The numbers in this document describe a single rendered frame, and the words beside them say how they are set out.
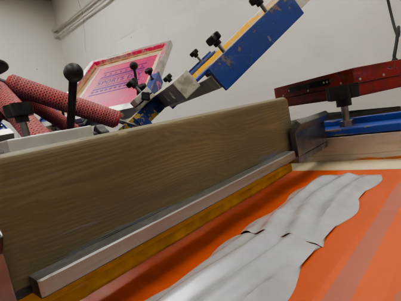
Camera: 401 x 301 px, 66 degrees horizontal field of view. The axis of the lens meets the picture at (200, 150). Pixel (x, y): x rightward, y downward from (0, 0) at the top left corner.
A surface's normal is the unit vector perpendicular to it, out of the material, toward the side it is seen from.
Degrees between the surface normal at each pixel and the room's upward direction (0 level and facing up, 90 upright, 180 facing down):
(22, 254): 90
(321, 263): 0
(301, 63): 90
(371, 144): 90
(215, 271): 33
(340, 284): 0
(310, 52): 90
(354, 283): 0
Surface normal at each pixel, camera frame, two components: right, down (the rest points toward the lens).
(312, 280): -0.20, -0.97
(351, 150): -0.65, 0.22
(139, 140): 0.73, -0.07
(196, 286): 0.16, -0.86
